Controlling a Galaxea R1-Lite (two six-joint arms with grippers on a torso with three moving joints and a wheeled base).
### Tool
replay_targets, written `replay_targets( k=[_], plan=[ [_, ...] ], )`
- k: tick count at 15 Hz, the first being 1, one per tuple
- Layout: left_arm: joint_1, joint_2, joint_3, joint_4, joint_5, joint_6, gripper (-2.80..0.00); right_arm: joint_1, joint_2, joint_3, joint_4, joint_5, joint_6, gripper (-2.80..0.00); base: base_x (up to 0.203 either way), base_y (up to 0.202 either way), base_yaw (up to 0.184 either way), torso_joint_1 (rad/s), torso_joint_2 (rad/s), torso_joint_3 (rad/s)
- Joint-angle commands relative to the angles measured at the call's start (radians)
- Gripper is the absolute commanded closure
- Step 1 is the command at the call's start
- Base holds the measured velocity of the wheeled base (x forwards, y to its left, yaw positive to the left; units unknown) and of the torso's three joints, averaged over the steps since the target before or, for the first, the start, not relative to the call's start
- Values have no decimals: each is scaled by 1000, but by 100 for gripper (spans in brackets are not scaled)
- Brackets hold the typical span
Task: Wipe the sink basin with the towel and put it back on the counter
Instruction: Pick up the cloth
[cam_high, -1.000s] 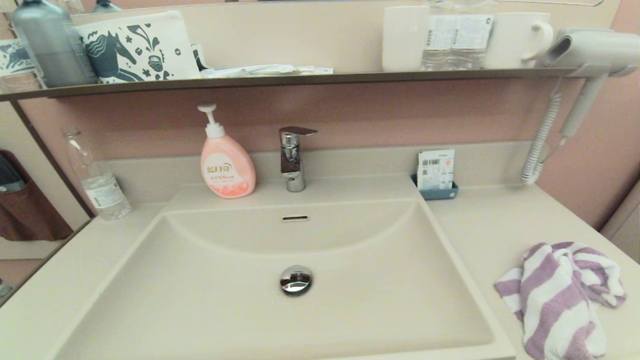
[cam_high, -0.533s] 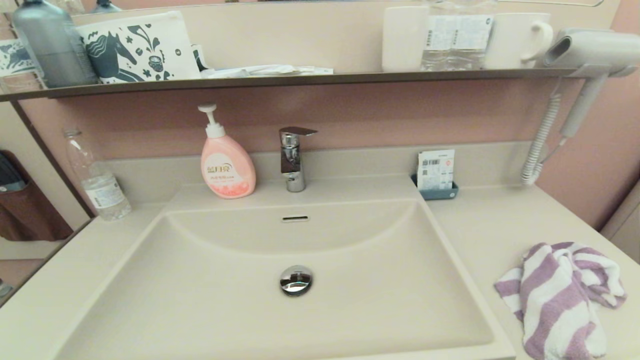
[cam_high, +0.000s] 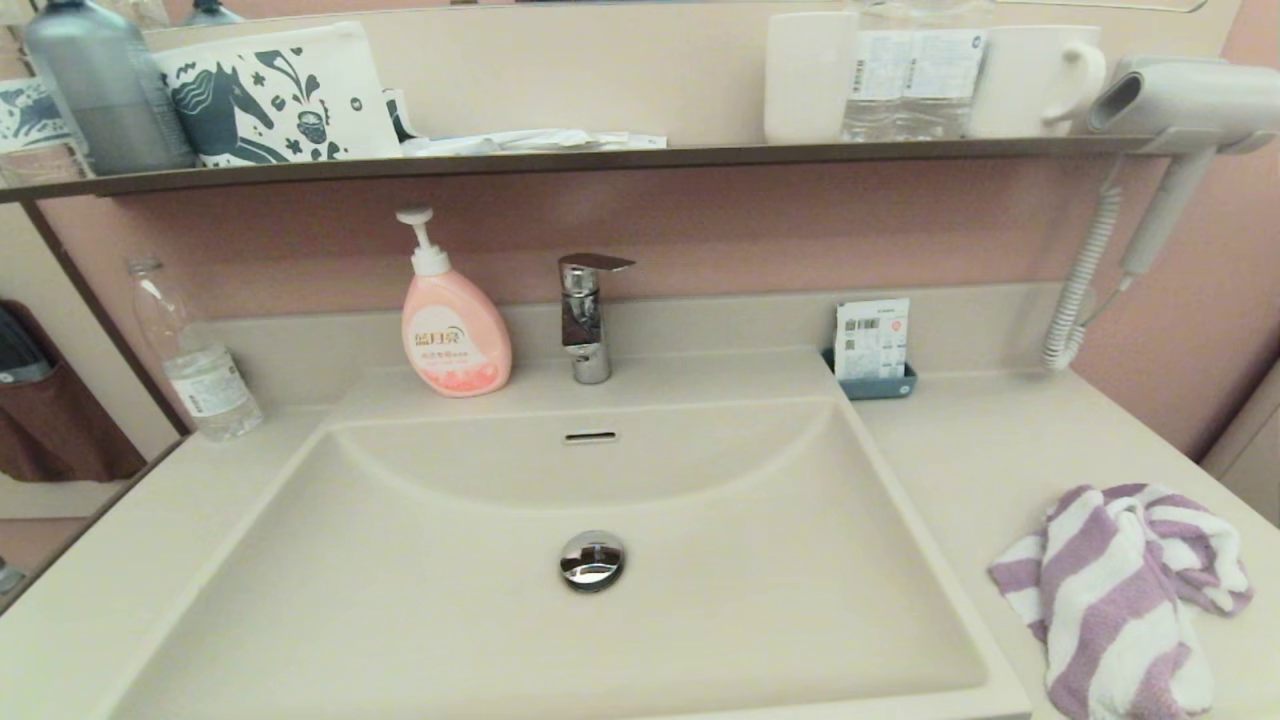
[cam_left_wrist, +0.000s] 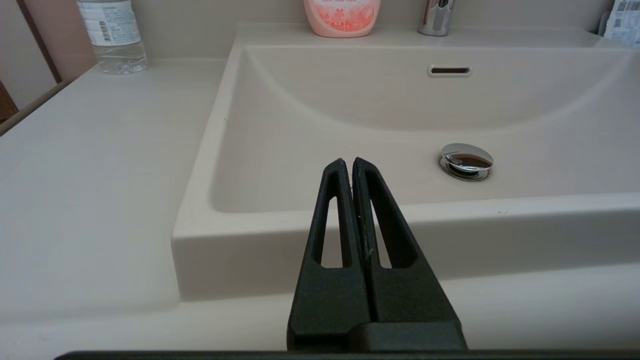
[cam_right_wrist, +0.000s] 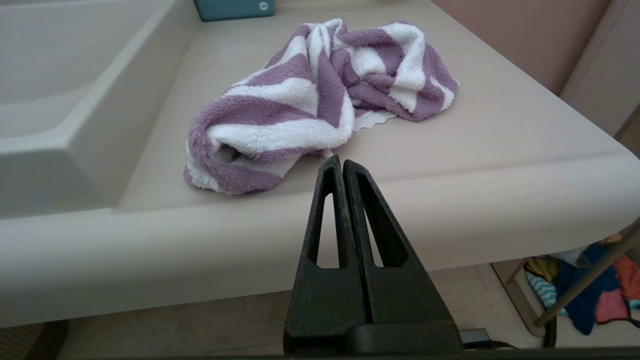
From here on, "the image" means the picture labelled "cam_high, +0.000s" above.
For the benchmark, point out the blue small tray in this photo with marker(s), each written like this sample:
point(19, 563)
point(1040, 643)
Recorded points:
point(880, 388)

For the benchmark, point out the chrome faucet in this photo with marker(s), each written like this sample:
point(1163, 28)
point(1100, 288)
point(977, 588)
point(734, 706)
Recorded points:
point(585, 320)

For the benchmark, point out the purple white striped towel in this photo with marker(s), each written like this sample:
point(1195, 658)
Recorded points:
point(1100, 600)

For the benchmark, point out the clear wrapped white packets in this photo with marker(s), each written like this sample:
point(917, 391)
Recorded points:
point(540, 140)

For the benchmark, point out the grey metallic bottle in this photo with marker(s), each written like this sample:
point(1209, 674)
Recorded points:
point(110, 90)

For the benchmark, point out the dark brown wall shelf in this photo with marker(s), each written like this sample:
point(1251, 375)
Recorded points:
point(600, 158)

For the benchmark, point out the white pouch with horse print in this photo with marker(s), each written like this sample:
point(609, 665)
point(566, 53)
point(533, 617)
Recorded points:
point(330, 90)

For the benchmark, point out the clear water bottle without cap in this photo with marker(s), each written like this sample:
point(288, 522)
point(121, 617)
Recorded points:
point(205, 390)

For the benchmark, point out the beige sink basin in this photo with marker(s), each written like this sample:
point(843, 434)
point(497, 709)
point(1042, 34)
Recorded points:
point(750, 600)

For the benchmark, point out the wall mirror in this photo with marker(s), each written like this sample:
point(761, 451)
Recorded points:
point(600, 60)

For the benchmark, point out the pink soap pump bottle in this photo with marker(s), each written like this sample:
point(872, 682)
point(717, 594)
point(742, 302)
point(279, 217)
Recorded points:
point(455, 340)

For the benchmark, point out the white hair dryer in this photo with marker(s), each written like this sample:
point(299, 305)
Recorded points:
point(1200, 100)

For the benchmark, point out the chrome drain stopper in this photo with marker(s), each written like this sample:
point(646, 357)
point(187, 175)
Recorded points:
point(592, 560)

